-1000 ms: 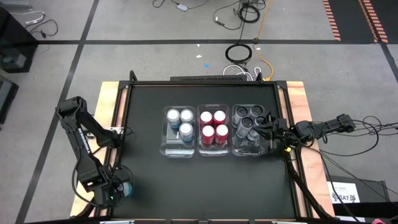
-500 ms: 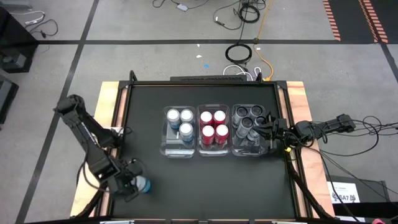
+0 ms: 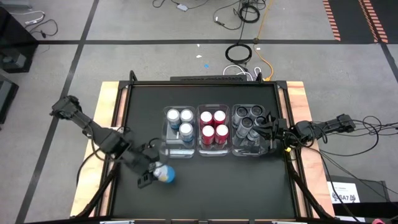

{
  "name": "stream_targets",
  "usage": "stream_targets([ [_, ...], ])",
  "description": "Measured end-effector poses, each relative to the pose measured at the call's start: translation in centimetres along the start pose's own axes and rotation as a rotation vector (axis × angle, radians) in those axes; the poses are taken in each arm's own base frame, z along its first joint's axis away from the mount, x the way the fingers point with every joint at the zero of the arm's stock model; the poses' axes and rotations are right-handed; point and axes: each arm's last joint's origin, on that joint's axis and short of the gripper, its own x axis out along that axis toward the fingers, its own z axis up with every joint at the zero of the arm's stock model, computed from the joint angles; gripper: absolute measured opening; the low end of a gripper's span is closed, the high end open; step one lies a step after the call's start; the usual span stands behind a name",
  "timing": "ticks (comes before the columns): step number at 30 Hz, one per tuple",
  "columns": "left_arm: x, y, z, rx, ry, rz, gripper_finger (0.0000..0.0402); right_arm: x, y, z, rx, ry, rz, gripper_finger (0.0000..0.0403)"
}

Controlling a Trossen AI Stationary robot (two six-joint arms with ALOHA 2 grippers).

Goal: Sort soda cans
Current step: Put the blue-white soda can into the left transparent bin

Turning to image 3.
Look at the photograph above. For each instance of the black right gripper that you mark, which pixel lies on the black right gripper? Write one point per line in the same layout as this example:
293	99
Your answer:
278	132

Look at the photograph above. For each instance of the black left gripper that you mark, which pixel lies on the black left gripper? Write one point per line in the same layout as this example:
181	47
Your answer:
138	160

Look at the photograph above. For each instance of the grey and white soda can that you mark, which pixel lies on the grey and white soda can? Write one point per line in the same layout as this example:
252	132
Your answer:
245	124
255	133
241	112
256	110

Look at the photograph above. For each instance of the white and blue soda can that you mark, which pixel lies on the white and blue soda can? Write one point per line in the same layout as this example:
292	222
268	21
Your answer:
173	115
186	115
165	174
186	129

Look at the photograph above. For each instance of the clear plastic bin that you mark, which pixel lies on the clear plastic bin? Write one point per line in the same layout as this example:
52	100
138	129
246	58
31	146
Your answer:
178	152
214	151
245	151

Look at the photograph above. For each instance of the red Fanta soda can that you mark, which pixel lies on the red Fanta soda can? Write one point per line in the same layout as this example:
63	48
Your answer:
221	131
219	116
208	132
206	117

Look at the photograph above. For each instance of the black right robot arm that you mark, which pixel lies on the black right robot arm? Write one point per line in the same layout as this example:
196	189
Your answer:
323	127

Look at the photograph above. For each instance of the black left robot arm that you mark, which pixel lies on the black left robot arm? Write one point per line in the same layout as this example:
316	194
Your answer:
102	138

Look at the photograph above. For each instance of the black perforated metal box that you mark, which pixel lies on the black perforated metal box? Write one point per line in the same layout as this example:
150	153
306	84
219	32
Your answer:
202	78

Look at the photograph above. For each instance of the light wooden table board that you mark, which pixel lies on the light wooden table board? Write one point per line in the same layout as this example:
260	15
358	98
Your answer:
107	93

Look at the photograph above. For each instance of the white paper sign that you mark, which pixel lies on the white paper sign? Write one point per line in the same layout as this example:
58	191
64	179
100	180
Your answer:
342	189

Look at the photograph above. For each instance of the black box with sign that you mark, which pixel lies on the black box with sign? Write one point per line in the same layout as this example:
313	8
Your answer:
373	193

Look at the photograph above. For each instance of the black mat with orange stripes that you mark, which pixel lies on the black mat with orange stripes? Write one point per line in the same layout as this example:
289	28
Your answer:
351	18

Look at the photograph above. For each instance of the pink object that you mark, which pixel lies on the pink object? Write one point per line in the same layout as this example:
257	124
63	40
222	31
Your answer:
378	221

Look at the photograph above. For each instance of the grey power adapter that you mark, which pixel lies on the grey power adapter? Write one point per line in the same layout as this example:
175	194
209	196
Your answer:
182	7

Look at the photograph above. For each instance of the black floor box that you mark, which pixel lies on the black floor box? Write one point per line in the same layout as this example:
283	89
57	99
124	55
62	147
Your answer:
6	96

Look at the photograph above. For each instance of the black cabinet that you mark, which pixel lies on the black cabinet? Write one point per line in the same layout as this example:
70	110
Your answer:
12	34

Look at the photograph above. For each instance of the silver metal edge bracket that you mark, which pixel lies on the silver metal edge bracket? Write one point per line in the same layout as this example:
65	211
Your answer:
116	222
287	222

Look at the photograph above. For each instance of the black metal table frame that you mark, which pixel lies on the black metal table frame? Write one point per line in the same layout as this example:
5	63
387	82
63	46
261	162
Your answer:
161	83

